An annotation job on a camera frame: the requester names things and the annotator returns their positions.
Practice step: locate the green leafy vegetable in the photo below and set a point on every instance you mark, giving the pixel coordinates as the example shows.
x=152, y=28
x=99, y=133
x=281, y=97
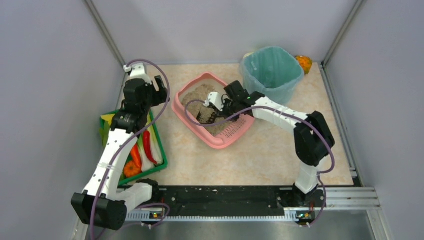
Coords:
x=105, y=124

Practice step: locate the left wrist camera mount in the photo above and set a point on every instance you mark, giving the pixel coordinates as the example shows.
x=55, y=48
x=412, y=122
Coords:
x=137, y=71

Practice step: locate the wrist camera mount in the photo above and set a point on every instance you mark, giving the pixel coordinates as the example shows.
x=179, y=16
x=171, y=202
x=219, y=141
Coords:
x=137, y=71
x=214, y=101

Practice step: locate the black litter scoop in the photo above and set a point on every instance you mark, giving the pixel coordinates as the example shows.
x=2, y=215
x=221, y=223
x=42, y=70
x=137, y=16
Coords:
x=207, y=116

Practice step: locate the cat litter sand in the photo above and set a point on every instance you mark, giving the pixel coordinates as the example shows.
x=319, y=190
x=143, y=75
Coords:
x=200, y=93

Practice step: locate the orange carrot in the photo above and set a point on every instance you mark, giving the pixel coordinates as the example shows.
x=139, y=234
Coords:
x=134, y=166

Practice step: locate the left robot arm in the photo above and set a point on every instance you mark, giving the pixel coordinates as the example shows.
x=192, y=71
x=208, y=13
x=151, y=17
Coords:
x=100, y=204

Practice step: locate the orange toy fruit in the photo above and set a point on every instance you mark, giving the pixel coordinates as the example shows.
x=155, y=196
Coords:
x=305, y=62

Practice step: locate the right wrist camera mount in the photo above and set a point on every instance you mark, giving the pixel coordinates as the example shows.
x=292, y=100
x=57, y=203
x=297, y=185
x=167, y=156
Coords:
x=214, y=101

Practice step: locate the green vegetable tray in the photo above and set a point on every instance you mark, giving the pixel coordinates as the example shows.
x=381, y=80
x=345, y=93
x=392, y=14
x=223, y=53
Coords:
x=123, y=181

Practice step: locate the pink litter box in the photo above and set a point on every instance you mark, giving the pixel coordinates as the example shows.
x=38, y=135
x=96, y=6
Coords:
x=233, y=132

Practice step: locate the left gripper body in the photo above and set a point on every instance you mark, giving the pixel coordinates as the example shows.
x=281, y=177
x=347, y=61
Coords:
x=159, y=91

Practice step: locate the green trash bin with bag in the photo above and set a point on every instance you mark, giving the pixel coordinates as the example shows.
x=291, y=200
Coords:
x=273, y=72

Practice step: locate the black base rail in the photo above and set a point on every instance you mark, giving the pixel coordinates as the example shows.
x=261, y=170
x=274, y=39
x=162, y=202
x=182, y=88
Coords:
x=234, y=201

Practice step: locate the red chili pepper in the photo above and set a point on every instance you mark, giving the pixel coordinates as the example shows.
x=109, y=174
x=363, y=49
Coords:
x=147, y=147

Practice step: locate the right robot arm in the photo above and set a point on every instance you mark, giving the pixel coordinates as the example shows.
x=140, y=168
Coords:
x=313, y=138

